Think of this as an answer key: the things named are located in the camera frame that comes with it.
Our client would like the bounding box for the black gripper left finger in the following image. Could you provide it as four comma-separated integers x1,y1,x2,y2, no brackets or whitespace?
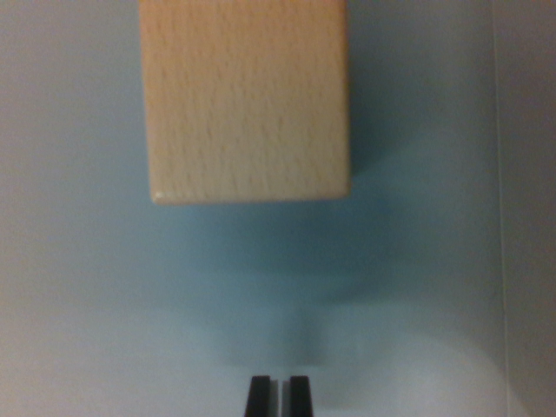
244,375,281,417

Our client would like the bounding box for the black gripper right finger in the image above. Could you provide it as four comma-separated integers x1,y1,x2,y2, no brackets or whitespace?
281,375,314,417

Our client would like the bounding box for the light wooden cube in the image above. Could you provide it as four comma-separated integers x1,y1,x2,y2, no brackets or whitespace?
138,0,352,206

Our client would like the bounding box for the translucent plastic bin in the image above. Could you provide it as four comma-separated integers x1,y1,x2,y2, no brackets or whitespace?
0,0,556,417

